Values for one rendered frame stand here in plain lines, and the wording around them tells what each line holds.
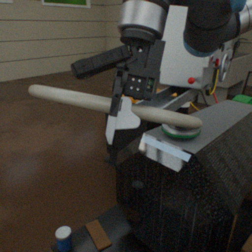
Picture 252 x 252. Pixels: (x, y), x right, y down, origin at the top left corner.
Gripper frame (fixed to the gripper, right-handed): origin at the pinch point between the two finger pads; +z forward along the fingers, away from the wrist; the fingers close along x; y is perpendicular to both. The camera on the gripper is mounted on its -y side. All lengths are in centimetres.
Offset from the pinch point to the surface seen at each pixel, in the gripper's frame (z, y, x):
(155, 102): -12, 16, 60
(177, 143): 6, 34, 77
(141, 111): -5.9, 5.5, -0.8
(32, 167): 75, -81, 202
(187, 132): -1, 38, 76
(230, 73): -102, 166, 349
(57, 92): -6.3, -12.0, 1.8
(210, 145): 4, 52, 77
